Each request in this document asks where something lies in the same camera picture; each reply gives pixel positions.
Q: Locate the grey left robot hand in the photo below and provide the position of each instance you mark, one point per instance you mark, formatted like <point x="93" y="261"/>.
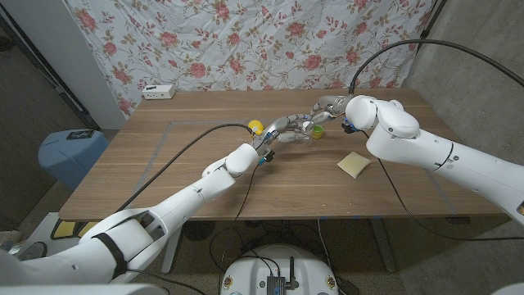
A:
<point x="278" y="125"/>

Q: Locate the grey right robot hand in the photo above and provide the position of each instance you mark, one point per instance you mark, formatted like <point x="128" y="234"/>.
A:
<point x="333" y="105"/>

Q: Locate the clear medicine bottle white cap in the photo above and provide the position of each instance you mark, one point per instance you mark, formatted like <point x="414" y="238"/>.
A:
<point x="306" y="138"/>

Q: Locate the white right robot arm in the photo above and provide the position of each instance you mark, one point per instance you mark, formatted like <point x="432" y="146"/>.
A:
<point x="430" y="151"/>

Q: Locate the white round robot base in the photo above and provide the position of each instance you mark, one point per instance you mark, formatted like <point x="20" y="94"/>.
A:
<point x="249" y="270"/>

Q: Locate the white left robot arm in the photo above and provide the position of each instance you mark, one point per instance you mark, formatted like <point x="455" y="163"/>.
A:
<point x="184" y="201"/>

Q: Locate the yellow toy lemon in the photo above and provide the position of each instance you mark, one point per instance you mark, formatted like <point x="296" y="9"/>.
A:
<point x="256" y="125"/>

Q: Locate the small green yellow cup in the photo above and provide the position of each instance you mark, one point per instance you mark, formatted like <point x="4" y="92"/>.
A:
<point x="318" y="132"/>

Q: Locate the floral print backdrop cloth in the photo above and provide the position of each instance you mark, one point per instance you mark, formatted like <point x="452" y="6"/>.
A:
<point x="245" y="41"/>

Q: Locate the white power strip box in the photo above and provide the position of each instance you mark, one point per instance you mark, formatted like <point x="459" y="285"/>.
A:
<point x="159" y="92"/>

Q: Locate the black stand pole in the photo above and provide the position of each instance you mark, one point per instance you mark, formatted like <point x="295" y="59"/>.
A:
<point x="430" y="22"/>

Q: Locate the grey table leg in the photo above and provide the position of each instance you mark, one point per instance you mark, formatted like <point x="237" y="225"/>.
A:
<point x="384" y="246"/>

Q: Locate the black antenna module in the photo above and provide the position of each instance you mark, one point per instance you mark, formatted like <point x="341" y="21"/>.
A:
<point x="275" y="284"/>

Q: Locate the white table leg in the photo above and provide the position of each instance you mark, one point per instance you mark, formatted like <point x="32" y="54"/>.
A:
<point x="171" y="256"/>

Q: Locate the black flat device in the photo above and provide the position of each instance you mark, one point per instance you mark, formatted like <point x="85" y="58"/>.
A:
<point x="80" y="134"/>

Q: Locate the blue grey bin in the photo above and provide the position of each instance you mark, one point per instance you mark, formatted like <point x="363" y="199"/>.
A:
<point x="69" y="160"/>

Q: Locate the yellow black floor sticker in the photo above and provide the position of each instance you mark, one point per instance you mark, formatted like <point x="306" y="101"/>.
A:
<point x="75" y="228"/>

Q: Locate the grey white sneaker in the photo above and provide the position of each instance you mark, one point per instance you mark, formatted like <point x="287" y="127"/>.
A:
<point x="32" y="250"/>

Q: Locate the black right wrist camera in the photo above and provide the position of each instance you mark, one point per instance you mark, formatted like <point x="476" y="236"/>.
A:
<point x="349" y="127"/>

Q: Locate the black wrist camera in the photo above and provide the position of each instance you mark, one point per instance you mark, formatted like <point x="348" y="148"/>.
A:
<point x="267" y="157"/>
<point x="349" y="127"/>

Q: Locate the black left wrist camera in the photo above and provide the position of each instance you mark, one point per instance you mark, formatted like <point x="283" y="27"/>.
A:
<point x="267" y="157"/>

